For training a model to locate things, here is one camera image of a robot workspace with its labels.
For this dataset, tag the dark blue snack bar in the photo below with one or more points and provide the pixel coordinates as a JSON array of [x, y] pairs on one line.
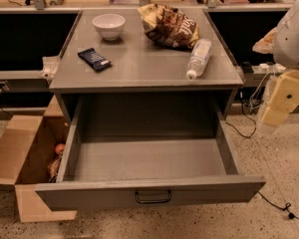
[[97, 62]]

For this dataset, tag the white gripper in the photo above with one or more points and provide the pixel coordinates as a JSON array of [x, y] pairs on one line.
[[291, 42]]

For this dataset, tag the clear plastic water bottle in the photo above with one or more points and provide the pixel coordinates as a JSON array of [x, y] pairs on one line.
[[198, 59]]

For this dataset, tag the white power strip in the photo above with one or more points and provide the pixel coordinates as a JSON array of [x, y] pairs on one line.
[[272, 68]]

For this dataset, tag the grey open top drawer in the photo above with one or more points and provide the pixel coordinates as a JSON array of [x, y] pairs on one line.
[[120, 145]]

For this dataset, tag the black drawer handle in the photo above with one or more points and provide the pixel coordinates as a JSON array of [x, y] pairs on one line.
[[153, 197]]

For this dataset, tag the grey metal cabinet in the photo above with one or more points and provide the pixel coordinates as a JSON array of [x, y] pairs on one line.
[[137, 63]]

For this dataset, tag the brown chip bag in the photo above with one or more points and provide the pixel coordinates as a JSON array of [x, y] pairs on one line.
[[169, 27]]

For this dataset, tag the orange fruit in box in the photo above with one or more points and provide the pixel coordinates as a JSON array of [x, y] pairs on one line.
[[59, 148]]

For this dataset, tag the white ceramic bowl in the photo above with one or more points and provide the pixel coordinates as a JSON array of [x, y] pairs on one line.
[[109, 26]]

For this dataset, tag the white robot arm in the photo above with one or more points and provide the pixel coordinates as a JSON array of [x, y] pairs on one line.
[[285, 48]]

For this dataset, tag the open cardboard box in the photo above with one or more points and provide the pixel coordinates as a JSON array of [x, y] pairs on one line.
[[28, 155]]

